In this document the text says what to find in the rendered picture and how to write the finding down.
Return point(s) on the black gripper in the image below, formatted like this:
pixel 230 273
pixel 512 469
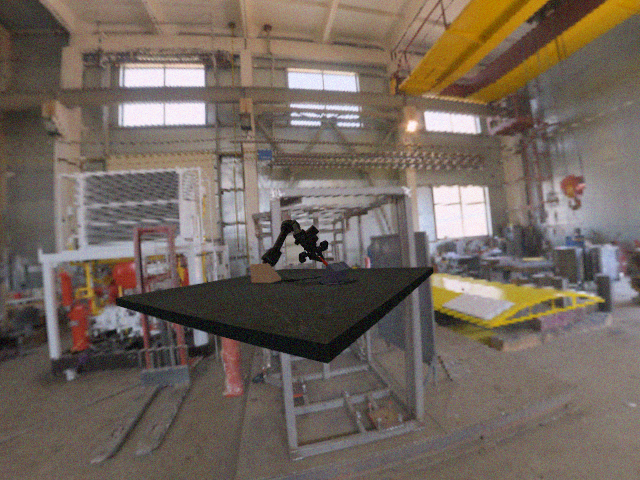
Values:
pixel 311 252

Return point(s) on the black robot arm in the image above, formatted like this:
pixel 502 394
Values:
pixel 300 236

